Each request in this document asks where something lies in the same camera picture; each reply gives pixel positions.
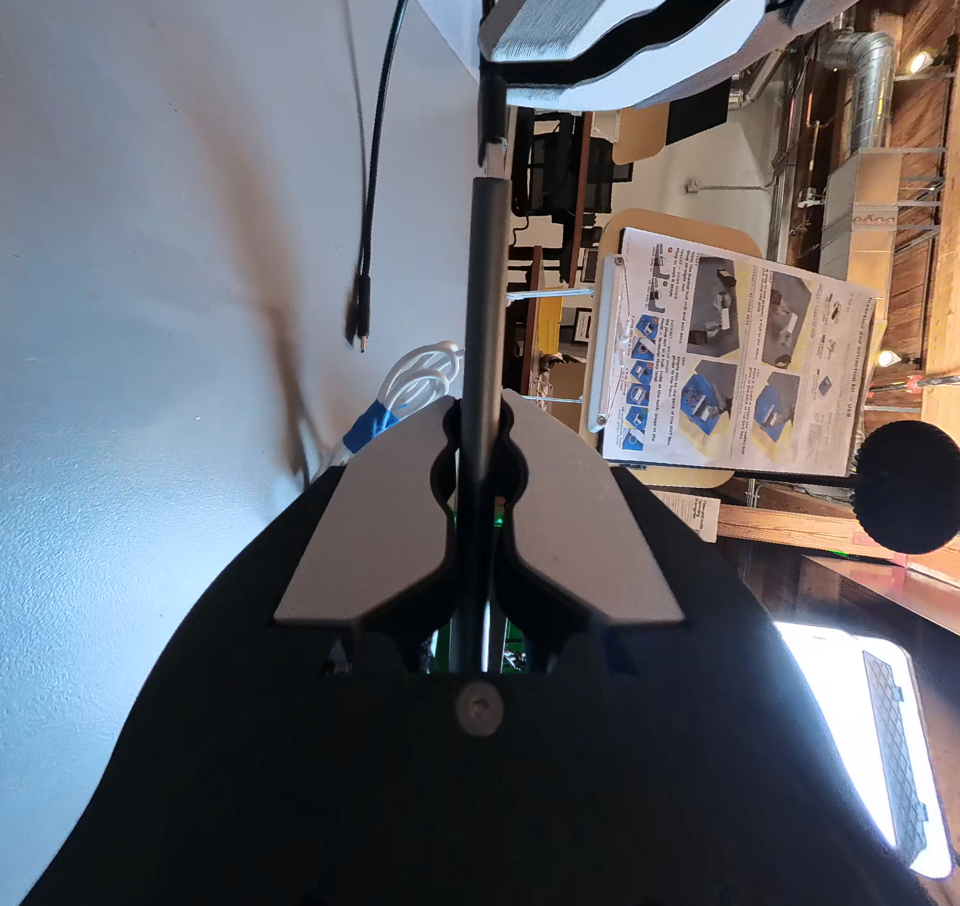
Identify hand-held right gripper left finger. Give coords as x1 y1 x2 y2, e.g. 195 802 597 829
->
272 396 460 640

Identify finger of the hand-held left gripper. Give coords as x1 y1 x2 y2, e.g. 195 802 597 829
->
478 0 834 65
504 0 927 110

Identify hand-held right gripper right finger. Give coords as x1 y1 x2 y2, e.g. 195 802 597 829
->
498 388 687 633

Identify black usb cable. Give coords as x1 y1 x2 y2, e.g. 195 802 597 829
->
346 0 513 355

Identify grey metal usb hub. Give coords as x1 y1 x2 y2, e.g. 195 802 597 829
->
459 177 513 674

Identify white paper sheet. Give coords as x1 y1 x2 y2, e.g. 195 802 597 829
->
648 489 723 543

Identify document stand with wooden board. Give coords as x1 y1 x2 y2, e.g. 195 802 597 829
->
506 208 766 490

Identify black office monitors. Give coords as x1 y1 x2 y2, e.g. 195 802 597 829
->
525 114 616 217

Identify cardboard box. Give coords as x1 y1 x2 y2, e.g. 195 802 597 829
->
536 362 590 430

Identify printed instruction sheet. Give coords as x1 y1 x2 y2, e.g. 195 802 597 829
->
603 227 879 478

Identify yellow storage bin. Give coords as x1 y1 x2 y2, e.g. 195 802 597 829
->
536 294 565 355

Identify studio softbox light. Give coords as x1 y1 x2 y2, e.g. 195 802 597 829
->
772 621 954 880

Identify silver air duct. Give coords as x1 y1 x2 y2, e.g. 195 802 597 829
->
821 28 901 157

